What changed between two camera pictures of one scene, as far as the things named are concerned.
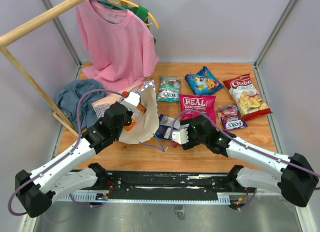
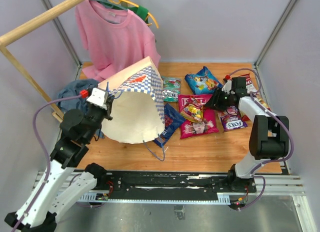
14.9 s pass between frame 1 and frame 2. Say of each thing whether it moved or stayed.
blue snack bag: stayed
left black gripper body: moved
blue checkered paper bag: moved
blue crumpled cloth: stayed
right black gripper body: moved
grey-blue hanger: stayed
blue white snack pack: moved
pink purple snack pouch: stayed
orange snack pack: moved
